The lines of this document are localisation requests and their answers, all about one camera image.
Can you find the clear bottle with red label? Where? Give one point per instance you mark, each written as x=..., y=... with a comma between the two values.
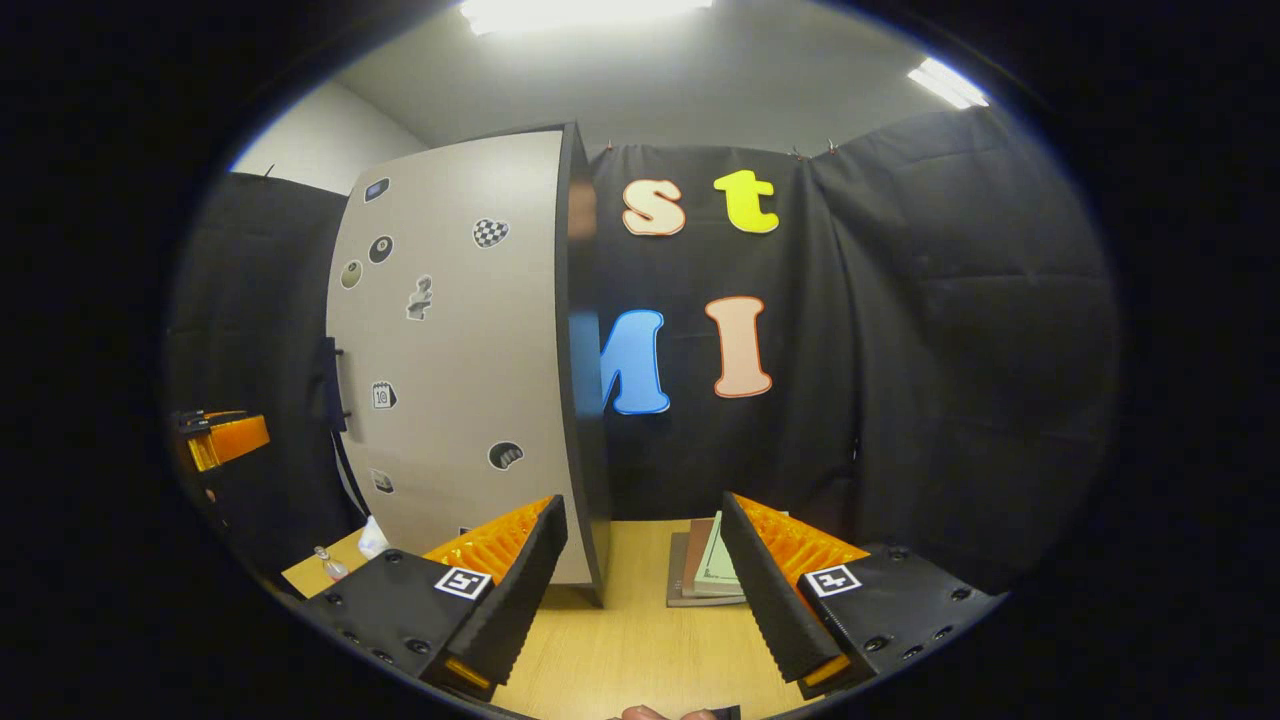
x=331, y=566

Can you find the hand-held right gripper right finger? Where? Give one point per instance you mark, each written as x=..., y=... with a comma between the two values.
x=765, y=600

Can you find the white fluffy cloth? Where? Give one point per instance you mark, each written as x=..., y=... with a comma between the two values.
x=373, y=540

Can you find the black backdrop cloth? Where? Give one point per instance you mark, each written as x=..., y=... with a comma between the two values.
x=950, y=350

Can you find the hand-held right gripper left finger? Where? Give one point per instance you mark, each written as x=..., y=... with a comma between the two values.
x=520, y=600

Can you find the dark grey cabinet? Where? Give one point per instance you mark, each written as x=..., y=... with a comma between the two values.
x=585, y=400

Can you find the ceiling light panel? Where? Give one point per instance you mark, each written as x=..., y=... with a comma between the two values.
x=948, y=83
x=585, y=14

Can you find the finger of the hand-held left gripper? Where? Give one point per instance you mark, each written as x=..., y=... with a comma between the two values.
x=238, y=438

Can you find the grey book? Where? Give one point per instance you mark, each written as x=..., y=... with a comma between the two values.
x=677, y=580

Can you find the brown book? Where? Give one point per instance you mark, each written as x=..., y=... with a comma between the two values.
x=698, y=560

